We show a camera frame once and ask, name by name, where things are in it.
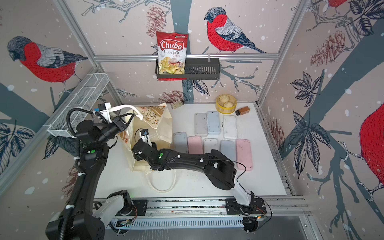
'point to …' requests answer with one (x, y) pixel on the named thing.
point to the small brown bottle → (242, 111)
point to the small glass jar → (176, 104)
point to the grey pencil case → (180, 142)
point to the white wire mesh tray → (83, 99)
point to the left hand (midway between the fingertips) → (136, 111)
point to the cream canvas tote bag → (156, 120)
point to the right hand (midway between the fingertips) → (138, 147)
